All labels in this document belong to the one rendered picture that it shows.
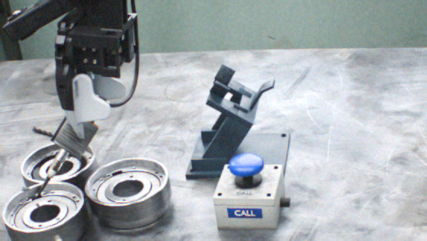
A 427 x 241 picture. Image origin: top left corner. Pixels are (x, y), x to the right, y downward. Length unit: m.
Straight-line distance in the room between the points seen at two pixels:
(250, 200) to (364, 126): 0.27
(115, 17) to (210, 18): 1.73
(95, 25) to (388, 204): 0.40
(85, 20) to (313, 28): 1.72
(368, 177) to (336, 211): 0.08
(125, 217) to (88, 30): 0.22
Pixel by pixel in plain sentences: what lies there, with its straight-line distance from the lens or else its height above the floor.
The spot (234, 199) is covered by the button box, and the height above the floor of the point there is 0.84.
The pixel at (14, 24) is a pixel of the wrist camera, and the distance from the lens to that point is 0.87.
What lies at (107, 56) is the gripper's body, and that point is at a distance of 0.83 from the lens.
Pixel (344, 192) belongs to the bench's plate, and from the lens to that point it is 0.88.
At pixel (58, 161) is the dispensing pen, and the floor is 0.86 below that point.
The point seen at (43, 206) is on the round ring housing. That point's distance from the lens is 0.90.
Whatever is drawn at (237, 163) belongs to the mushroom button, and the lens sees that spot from 0.81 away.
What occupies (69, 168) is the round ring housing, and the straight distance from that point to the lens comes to 0.98.
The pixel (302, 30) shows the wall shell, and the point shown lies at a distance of 2.49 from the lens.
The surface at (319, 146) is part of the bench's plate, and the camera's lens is 0.97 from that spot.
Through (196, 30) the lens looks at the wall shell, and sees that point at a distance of 2.56.
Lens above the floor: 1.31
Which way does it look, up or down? 28 degrees down
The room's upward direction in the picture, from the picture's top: 8 degrees counter-clockwise
